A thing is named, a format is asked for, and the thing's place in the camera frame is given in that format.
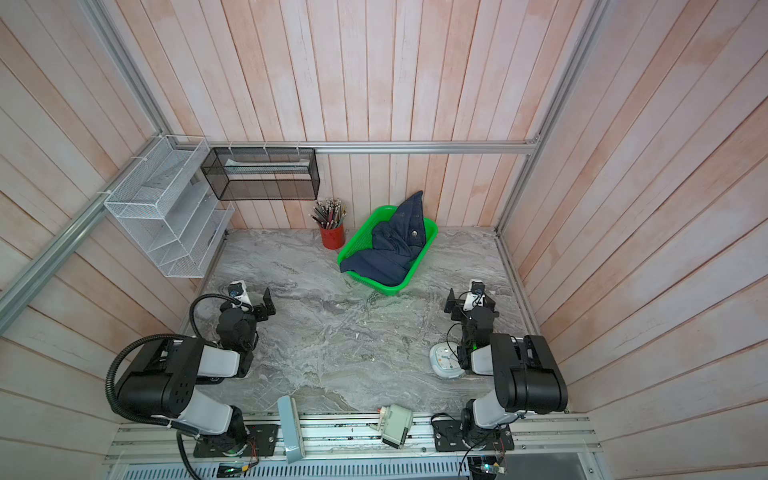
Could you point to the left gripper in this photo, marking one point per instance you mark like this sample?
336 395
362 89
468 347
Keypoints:
260 306

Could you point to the dark blue denim trousers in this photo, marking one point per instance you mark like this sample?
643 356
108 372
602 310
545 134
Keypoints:
396 243

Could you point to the green plastic basket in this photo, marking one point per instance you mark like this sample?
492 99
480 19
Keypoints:
362 240

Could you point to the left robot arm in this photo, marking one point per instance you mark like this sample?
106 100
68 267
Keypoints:
157 379

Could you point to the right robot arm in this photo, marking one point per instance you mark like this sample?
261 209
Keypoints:
526 377

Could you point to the white alarm clock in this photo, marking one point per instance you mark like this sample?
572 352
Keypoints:
444 360

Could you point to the red pencil cup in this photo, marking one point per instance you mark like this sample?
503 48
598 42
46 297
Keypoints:
333 238

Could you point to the coloured pencils bunch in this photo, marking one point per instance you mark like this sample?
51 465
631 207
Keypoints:
329 213

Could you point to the grey white small device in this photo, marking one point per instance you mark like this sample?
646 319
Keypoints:
394 425

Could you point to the light blue flat block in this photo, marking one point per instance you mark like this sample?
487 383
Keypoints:
291 429

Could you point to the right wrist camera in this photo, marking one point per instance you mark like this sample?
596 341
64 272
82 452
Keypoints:
475 296

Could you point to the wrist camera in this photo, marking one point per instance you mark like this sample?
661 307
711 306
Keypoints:
475 296
238 291

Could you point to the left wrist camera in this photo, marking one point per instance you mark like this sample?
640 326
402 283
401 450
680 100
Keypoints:
238 291

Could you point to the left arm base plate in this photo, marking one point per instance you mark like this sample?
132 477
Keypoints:
259 440

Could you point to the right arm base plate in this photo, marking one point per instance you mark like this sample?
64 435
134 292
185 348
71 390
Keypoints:
452 435

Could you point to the black mesh wall basket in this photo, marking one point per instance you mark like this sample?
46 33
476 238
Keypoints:
262 173

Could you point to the white wire mesh shelf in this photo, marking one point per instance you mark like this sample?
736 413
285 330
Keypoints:
169 209

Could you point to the aluminium frame rail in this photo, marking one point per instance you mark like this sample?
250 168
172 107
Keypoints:
392 147

